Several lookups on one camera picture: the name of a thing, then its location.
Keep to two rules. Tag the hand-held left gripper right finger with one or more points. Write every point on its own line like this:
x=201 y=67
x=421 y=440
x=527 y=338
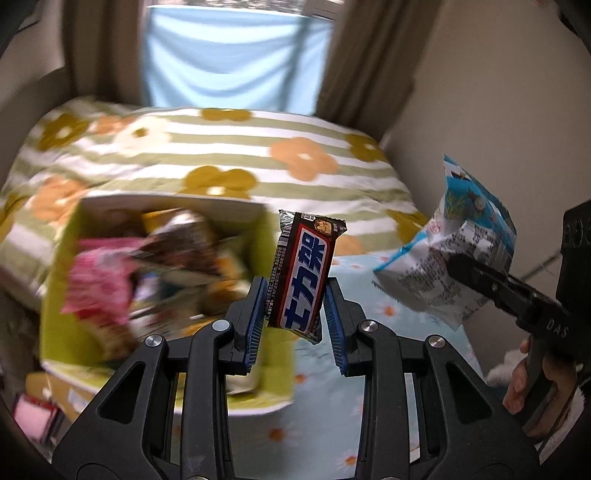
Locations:
x=333 y=325

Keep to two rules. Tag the striped floral blanket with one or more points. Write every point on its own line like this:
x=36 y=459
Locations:
x=231 y=147

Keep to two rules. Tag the pink flat box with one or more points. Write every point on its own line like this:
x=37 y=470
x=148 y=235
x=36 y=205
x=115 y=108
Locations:
x=34 y=415

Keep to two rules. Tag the dark brown chocolate bar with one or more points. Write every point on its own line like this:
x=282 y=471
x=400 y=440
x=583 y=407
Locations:
x=302 y=272

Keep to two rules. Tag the light blue daisy bedsheet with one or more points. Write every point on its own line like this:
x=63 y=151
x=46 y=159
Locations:
x=369 y=286

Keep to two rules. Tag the light blue window cloth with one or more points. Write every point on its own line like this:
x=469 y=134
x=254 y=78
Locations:
x=235 y=60

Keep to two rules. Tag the blue white snack packet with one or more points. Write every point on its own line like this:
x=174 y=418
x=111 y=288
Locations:
x=461 y=221

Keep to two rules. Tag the brown curtain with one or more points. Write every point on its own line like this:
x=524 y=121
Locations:
x=101 y=46
x=369 y=60

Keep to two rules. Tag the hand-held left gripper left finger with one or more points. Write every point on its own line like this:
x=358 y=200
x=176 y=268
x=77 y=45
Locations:
x=255 y=321

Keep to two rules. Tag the brown cardboard box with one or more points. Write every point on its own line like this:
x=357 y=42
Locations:
x=55 y=390

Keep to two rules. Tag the dark brown snack packet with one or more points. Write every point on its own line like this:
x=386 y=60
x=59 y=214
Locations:
x=180 y=244

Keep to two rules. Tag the person's right hand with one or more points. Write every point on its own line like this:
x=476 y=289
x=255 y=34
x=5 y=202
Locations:
x=515 y=387

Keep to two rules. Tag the green cardboard box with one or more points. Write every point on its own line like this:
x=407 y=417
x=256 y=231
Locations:
x=272 y=240

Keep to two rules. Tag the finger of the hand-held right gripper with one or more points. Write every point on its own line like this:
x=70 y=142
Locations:
x=498 y=290

